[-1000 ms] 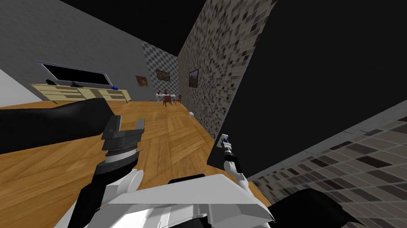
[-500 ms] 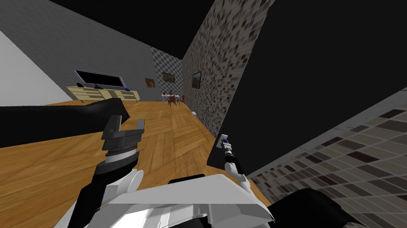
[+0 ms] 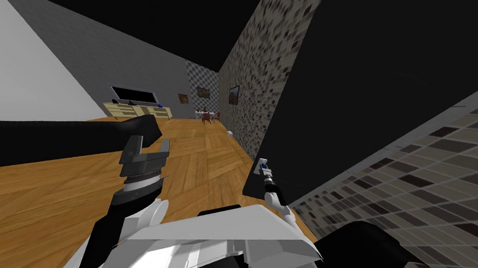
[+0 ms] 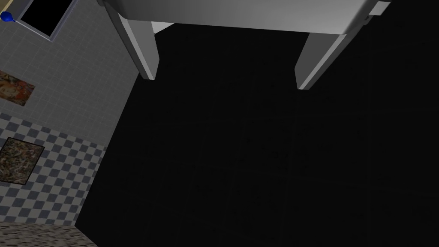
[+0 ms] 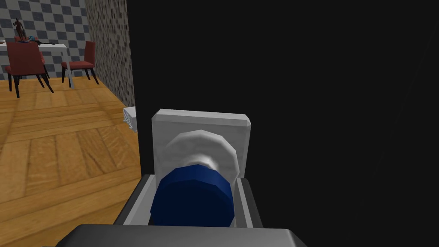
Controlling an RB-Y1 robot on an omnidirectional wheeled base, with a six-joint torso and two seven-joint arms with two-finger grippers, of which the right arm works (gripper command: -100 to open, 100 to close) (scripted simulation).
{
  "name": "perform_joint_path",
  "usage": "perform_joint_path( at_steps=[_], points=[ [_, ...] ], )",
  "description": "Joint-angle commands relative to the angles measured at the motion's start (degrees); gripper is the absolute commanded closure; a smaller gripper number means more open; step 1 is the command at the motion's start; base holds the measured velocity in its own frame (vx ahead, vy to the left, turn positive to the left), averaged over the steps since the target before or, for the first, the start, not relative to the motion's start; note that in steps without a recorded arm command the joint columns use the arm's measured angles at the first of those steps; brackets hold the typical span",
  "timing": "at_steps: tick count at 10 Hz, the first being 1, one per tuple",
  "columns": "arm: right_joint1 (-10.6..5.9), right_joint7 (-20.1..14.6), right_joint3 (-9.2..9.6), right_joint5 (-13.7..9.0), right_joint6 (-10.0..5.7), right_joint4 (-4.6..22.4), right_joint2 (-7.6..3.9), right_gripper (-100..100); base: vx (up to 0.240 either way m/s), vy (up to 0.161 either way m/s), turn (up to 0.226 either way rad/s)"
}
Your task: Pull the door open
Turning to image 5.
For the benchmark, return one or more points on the white dining table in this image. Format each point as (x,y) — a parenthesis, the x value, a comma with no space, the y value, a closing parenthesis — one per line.
(51,47)

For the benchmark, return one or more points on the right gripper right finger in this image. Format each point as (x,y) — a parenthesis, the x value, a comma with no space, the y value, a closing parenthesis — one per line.
(246,209)

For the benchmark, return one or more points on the red chair with black legs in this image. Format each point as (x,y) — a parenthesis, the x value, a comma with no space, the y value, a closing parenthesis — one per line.
(24,60)
(85,61)

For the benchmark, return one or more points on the black door leaf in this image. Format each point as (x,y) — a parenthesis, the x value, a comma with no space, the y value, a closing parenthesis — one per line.
(325,85)

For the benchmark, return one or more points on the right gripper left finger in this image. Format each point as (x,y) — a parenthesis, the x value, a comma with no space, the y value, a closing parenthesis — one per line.
(139,206)

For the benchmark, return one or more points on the blue and grey door knob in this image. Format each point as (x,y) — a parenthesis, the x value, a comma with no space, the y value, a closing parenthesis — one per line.
(193,195)

